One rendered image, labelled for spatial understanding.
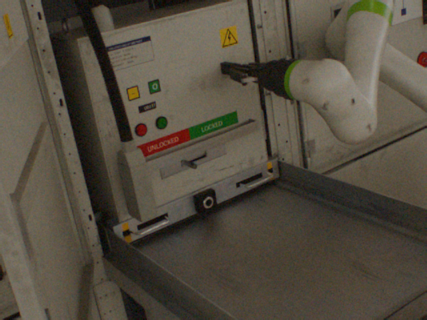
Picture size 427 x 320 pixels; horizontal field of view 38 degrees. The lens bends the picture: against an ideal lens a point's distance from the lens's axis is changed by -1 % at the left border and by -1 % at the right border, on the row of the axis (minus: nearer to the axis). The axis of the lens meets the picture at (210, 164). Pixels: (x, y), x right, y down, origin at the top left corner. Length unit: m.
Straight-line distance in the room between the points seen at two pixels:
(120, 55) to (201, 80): 0.24
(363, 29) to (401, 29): 0.56
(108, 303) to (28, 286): 0.76
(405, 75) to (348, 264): 0.64
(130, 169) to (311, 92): 0.45
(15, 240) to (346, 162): 1.37
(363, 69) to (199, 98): 0.43
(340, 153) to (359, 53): 0.55
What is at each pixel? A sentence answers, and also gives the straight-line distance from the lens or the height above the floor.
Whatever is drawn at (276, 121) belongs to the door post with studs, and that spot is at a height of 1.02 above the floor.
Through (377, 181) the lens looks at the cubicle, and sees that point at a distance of 2.17.
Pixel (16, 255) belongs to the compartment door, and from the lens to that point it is 0.90.
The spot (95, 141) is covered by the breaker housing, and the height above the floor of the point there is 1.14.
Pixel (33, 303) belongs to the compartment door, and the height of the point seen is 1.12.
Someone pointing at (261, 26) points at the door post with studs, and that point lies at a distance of 1.72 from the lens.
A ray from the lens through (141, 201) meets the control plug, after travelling 1.46.
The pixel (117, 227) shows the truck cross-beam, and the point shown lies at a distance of 1.57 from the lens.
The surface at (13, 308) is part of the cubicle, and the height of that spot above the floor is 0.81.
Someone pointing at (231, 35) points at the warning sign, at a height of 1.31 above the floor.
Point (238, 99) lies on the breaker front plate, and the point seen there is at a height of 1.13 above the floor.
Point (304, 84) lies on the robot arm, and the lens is 1.33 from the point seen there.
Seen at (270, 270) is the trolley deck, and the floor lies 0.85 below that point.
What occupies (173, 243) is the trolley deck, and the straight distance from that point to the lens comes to 1.59.
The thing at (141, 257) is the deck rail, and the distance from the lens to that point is 1.44.
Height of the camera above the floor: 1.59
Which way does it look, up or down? 21 degrees down
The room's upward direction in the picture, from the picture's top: 10 degrees counter-clockwise
